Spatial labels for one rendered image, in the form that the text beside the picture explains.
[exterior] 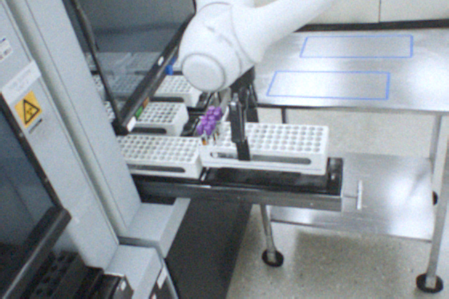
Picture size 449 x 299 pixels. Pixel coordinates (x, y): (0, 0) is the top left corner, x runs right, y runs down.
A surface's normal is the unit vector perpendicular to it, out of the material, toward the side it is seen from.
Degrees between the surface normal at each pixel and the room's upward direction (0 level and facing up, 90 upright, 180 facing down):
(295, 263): 0
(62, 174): 90
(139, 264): 0
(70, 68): 90
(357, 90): 0
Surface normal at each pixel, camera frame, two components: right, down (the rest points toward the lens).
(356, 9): -0.29, 0.62
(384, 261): -0.15, -0.78
